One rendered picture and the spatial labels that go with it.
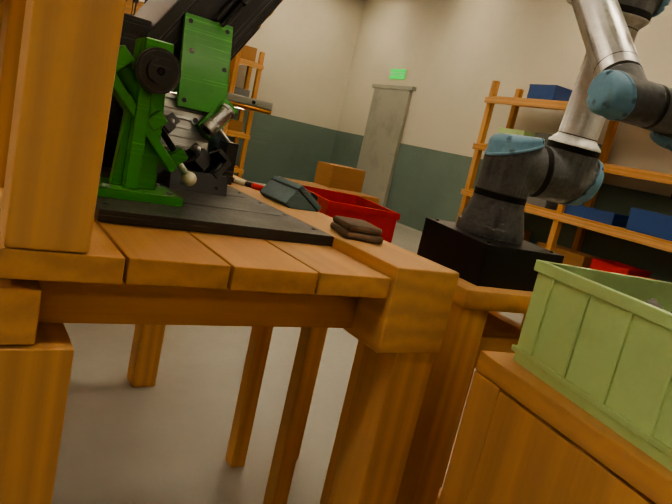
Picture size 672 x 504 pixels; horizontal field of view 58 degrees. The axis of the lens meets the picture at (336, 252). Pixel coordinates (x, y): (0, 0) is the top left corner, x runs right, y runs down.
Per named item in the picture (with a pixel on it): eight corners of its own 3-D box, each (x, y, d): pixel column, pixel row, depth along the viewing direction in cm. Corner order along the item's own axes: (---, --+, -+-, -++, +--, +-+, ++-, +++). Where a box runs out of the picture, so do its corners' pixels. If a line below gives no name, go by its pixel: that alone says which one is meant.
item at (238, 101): (247, 110, 172) (249, 99, 171) (271, 115, 159) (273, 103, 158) (104, 77, 150) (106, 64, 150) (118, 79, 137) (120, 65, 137)
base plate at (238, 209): (166, 161, 203) (167, 155, 202) (332, 246, 113) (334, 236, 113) (27, 138, 180) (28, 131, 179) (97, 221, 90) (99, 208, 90)
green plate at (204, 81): (212, 122, 145) (219, 37, 146) (226, 116, 138) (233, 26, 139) (165, 112, 139) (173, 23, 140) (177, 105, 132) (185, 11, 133)
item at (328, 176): (338, 217, 877) (350, 166, 863) (375, 231, 817) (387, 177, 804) (270, 209, 800) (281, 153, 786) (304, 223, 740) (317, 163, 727)
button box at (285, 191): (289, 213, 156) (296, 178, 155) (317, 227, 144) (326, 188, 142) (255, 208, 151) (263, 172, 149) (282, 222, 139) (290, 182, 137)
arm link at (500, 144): (465, 182, 139) (482, 124, 136) (517, 194, 142) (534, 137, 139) (488, 191, 127) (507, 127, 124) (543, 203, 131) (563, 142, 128)
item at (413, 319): (182, 193, 229) (188, 154, 226) (440, 353, 107) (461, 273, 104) (144, 188, 221) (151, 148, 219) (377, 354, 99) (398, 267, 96)
